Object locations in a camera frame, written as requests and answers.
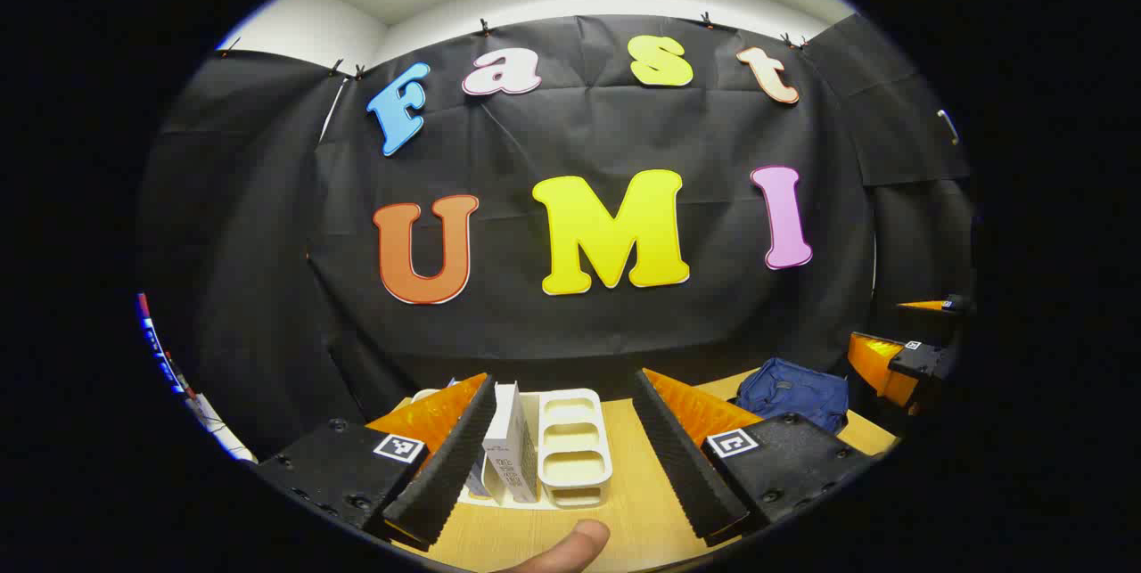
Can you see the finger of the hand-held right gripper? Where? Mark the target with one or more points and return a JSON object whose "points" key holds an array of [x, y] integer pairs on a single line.
{"points": [[931, 305], [923, 364]]}

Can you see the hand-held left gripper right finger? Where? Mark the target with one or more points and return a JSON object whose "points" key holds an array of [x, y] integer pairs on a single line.
{"points": [[682, 466]]}

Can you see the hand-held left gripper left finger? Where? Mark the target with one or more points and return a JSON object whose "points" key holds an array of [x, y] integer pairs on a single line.
{"points": [[450, 457]]}

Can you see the white plastic bookshelf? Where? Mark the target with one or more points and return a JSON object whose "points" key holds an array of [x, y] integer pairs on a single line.
{"points": [[575, 448]]}

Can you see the blue schoolbag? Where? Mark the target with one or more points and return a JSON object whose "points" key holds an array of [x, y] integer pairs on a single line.
{"points": [[789, 390]]}

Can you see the black backdrop cloth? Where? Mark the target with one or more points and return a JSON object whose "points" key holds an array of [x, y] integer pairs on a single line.
{"points": [[579, 136]]}

